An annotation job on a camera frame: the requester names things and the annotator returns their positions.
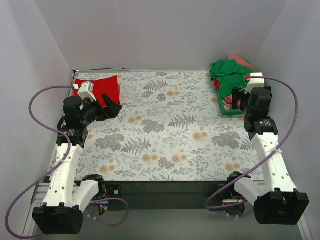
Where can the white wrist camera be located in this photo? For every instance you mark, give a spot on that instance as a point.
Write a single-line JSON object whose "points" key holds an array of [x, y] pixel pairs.
{"points": [[254, 80], [85, 91]]}

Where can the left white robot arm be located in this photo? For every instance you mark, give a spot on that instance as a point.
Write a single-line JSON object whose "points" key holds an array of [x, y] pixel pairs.
{"points": [[61, 212]]}

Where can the green plastic basket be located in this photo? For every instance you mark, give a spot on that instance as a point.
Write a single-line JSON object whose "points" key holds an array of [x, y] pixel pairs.
{"points": [[234, 111]]}

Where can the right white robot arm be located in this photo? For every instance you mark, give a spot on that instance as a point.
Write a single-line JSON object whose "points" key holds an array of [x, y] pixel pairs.
{"points": [[279, 202]]}

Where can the floral table cloth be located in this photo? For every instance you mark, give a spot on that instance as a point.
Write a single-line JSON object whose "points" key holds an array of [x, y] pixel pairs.
{"points": [[170, 128]]}

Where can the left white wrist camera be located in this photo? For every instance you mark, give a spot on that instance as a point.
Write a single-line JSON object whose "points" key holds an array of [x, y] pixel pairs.
{"points": [[85, 91]]}

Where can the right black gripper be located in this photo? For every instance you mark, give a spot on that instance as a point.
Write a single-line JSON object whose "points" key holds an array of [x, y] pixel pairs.
{"points": [[240, 95]]}

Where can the green t shirt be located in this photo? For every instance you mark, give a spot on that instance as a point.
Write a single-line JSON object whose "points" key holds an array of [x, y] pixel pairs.
{"points": [[230, 75]]}

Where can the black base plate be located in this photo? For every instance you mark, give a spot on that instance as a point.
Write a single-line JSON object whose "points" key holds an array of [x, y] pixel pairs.
{"points": [[163, 195]]}

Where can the folded red t shirt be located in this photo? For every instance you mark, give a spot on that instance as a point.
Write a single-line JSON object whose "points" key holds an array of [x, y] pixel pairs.
{"points": [[107, 86]]}

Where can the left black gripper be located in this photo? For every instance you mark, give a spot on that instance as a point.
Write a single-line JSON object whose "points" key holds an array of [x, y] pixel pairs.
{"points": [[102, 113]]}

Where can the pink t shirt in basket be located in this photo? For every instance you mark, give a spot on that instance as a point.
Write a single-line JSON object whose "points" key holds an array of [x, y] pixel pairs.
{"points": [[240, 61]]}

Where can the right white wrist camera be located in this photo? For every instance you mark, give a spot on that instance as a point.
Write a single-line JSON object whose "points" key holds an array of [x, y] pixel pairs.
{"points": [[254, 80]]}

